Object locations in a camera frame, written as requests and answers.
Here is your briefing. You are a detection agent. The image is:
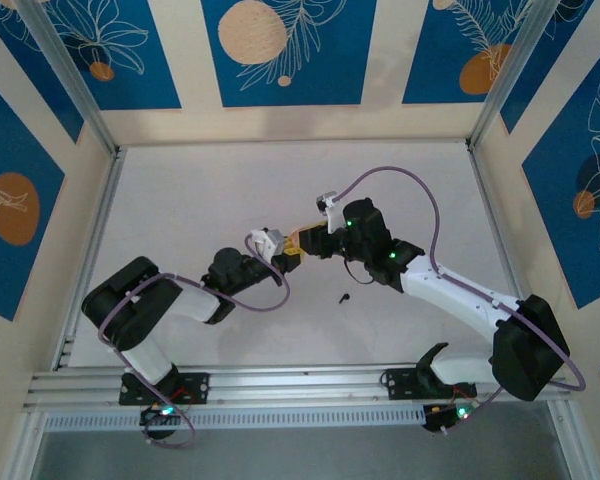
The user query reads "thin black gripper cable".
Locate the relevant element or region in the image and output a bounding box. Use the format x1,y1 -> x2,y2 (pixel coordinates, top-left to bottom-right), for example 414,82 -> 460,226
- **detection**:
342,254 -> 377,286

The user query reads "aluminium mounting rail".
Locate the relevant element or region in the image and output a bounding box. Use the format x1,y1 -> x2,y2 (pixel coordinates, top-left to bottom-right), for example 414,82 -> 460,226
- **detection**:
22,364 -> 576,416

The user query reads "aluminium side rail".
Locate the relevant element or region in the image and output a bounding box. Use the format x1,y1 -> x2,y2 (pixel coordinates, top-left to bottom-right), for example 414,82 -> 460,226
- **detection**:
467,144 -> 545,362
52,147 -> 127,372

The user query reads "aluminium frame post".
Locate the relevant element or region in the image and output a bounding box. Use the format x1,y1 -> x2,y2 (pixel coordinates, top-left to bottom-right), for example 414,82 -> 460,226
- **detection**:
465,0 -> 567,152
17,0 -> 120,157

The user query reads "black controller board with LED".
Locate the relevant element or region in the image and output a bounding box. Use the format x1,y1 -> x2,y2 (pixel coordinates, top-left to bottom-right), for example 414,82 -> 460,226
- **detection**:
422,399 -> 476,435
139,403 -> 184,432

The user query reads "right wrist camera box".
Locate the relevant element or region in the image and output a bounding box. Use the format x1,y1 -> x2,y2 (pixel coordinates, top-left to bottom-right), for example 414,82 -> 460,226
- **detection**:
314,191 -> 350,235

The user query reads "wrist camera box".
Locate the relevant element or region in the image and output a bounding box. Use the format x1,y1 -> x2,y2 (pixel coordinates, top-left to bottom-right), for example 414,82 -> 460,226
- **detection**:
249,227 -> 287,260
314,191 -> 350,235

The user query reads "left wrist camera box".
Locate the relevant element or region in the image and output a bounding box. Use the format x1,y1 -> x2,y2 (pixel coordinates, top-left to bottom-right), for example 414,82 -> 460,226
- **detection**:
249,227 -> 287,260

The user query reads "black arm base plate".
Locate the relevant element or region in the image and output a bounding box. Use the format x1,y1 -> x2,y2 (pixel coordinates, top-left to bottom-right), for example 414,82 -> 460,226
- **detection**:
118,372 -> 211,406
382,368 -> 479,401

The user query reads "purple camera cable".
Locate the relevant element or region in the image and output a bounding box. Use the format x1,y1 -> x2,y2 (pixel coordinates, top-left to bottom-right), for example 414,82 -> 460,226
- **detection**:
335,165 -> 587,435
97,234 -> 291,450

